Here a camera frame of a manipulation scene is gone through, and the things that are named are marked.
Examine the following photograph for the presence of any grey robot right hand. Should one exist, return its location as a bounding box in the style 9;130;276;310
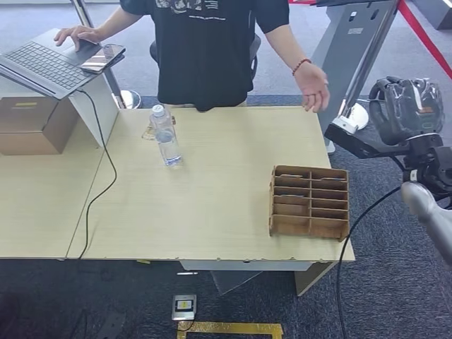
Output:
368;76;446;146

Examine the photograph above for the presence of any person's left hand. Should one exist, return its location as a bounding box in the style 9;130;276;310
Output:
294;61;331;114

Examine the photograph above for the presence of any person's hand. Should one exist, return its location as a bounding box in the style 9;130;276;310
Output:
294;61;331;114
54;25;102;53

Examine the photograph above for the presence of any brown wooden card rack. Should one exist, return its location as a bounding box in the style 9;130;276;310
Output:
268;165;351;243

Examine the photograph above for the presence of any person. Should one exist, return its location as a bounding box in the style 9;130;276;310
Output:
54;0;331;114

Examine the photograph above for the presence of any person's right hand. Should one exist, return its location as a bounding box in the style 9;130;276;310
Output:
54;25;102;53

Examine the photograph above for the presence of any red barrier belt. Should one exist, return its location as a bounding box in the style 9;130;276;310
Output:
287;0;452;81

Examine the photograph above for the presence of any grey kiosk stand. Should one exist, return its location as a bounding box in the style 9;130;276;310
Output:
310;0;400;156

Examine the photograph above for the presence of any grey platform block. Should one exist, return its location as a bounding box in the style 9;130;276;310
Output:
409;0;452;31

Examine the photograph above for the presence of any black office chair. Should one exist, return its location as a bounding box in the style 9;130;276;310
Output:
149;32;263;81

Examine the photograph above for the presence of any beige desk leg panel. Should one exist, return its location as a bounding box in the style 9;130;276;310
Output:
294;261;337;297

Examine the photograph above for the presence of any clear plastic water bottle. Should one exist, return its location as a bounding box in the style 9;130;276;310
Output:
149;105;183;168

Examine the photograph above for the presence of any silver floor socket box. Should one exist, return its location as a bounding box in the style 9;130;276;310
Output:
171;294;197;322

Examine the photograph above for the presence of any black smartphone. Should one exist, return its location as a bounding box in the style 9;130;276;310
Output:
79;44;127;75

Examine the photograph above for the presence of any white laptop stand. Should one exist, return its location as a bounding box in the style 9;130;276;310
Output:
0;73;119;149

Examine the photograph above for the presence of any grey laptop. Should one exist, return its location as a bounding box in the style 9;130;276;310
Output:
0;28;126;100

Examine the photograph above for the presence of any brown cardboard box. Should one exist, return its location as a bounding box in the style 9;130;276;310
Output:
0;96;79;157

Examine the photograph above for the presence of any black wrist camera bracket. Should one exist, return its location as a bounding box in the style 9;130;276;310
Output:
324;122;411;160

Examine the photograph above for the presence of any chrome stanchion post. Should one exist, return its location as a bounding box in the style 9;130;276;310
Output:
338;0;401;133
70;0;143;111

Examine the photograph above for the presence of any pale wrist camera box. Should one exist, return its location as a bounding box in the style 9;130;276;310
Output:
331;115;358;136

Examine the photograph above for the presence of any red bead bracelet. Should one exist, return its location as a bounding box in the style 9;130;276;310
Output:
291;58;313;78

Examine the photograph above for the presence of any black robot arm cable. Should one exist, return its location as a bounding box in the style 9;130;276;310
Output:
335;185;402;339

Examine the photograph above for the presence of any black laptop power cable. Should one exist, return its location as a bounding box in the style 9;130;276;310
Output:
75;88;118;261

